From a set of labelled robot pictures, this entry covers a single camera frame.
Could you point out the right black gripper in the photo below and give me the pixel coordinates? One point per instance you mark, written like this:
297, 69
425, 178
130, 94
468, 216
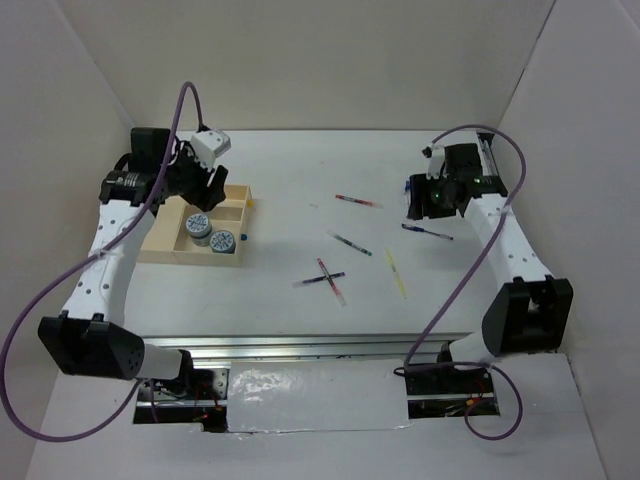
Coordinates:
420, 186

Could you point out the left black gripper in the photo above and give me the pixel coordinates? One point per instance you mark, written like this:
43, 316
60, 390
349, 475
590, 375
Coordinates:
211, 196

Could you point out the blue white round jar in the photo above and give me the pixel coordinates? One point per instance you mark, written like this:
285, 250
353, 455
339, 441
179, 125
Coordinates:
199, 229

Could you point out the red gel pen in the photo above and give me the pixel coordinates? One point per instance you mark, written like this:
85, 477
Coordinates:
358, 201

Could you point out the green gel pen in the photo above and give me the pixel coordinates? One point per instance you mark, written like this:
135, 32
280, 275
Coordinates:
349, 243

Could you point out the purple gel pen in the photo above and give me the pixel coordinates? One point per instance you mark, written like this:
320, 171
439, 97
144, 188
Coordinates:
318, 279

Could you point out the pink gel pen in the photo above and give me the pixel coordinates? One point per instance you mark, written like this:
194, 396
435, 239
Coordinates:
331, 282

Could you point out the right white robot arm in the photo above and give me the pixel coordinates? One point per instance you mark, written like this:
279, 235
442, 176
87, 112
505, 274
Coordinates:
530, 310

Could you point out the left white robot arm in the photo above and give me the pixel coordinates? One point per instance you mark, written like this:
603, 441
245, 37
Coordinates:
88, 337

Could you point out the blue ballpoint pen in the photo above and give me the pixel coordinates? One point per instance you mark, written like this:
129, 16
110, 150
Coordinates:
418, 229

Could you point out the beige wooden organizer tray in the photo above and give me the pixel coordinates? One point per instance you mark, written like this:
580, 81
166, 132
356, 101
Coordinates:
184, 235

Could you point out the yellow gel pen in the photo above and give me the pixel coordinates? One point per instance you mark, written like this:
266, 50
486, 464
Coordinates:
395, 272

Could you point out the white cover plate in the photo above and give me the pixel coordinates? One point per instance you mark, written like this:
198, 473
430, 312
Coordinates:
316, 396

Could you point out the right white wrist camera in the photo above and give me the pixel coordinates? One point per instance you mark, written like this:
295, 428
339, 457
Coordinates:
436, 160

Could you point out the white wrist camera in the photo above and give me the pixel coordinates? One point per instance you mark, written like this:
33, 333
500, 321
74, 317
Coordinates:
208, 146
436, 160

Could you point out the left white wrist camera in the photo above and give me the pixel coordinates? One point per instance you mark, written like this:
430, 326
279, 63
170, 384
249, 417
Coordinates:
208, 146

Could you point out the aluminium front rail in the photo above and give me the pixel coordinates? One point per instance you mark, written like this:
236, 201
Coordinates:
214, 350

